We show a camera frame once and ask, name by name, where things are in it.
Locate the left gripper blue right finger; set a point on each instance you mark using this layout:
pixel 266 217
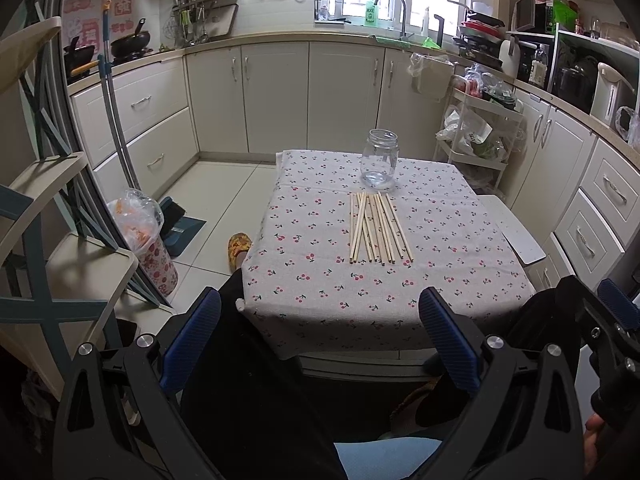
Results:
pixel 459 356

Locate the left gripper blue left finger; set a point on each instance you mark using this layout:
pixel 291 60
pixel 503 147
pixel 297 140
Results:
pixel 184 337

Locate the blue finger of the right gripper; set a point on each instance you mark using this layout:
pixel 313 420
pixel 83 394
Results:
pixel 619 304

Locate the clear glass jar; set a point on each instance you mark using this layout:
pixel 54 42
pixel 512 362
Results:
pixel 379 159

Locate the chrome kitchen faucet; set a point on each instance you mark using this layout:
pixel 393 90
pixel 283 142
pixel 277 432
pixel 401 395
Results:
pixel 402 15

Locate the person's right hand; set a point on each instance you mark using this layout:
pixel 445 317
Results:
pixel 594 428

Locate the white stool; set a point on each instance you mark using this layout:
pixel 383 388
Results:
pixel 520 240

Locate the yellow patterned slipper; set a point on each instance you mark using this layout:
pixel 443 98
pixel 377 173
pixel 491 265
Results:
pixel 238 247

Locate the blue dustpan with brush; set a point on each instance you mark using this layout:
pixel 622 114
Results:
pixel 178 229

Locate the cherry print tablecloth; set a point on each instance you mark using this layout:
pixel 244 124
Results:
pixel 339 267

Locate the floral trash bin with bag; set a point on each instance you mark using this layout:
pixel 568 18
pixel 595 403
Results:
pixel 140 220

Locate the white rolling storage cart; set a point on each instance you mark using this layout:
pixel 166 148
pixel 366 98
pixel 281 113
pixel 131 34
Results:
pixel 482 128

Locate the white electric kettle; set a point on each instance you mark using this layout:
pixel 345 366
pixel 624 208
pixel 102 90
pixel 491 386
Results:
pixel 612 92

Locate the hanging white trash bin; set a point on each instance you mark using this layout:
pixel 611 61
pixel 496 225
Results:
pixel 430 75

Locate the white thermos jug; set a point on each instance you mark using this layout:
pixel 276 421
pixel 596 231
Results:
pixel 510 56

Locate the stacked pans and pots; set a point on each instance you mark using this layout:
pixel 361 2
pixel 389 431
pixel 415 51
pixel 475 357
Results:
pixel 479 37

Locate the mop with metal pole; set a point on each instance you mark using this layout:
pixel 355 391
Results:
pixel 110 103

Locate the black microwave oven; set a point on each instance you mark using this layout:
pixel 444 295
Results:
pixel 532 16

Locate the black wok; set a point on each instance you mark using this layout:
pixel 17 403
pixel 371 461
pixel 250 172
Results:
pixel 130 44

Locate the green dish soap bottle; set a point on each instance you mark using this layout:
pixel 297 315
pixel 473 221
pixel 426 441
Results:
pixel 370 14

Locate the wall utensil spice rack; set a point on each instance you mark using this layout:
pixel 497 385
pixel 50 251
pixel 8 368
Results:
pixel 199 21

